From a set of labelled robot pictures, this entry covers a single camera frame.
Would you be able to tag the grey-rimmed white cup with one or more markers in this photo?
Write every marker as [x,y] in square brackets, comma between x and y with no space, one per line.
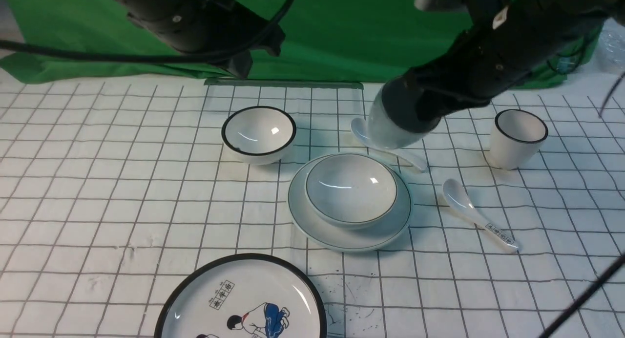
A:
[390,133]

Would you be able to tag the black-rimmed white cup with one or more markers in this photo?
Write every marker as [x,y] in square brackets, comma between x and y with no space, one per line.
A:
[517,136]

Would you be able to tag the green backdrop cloth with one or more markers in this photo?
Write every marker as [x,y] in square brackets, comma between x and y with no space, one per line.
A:
[326,40]

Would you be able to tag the grey-rimmed white bowl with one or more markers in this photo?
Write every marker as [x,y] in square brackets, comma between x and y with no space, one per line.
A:
[350,191]

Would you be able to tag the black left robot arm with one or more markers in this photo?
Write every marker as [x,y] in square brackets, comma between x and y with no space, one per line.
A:
[222,33]

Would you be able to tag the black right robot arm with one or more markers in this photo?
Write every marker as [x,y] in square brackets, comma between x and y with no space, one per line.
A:
[506,42]

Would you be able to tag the white spoon with lettering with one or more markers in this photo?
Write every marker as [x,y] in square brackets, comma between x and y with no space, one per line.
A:
[457,198]

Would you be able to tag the black-rimmed illustrated plate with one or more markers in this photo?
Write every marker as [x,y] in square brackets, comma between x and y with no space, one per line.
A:
[247,295]

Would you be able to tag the black-rimmed white bowl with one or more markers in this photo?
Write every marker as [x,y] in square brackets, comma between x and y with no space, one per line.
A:
[259,135]

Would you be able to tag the white ceramic spoon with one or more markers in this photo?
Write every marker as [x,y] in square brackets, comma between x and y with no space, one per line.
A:
[358,129]

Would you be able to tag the grey-rimmed white plate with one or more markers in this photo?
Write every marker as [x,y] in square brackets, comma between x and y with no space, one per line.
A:
[378,235]

